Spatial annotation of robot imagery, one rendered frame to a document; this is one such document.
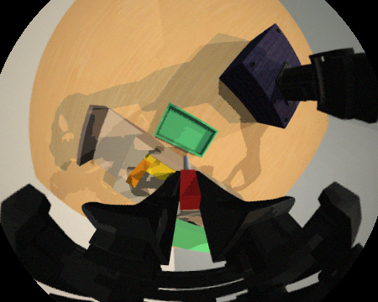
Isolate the yellow wheel chock with orange handle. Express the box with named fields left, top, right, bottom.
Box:
left=126, top=154, right=176, bottom=188

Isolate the green tray floor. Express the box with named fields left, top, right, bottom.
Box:
left=158, top=107, right=213, bottom=153

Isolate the red-headed pin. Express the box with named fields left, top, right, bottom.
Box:
left=179, top=155, right=202, bottom=211

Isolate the green trolley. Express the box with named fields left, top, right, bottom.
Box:
left=172, top=219, right=210, bottom=253

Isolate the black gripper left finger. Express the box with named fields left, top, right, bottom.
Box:
left=81, top=170, right=180, bottom=265

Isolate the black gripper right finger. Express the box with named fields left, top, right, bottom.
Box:
left=196, top=170, right=296, bottom=263

